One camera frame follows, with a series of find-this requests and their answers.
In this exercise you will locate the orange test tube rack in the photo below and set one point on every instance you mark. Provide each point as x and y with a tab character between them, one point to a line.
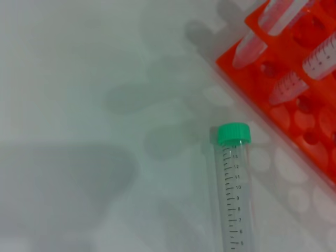
286	52

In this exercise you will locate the clear test tube green cap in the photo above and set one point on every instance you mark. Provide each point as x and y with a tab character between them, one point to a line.
231	183
319	60
252	50

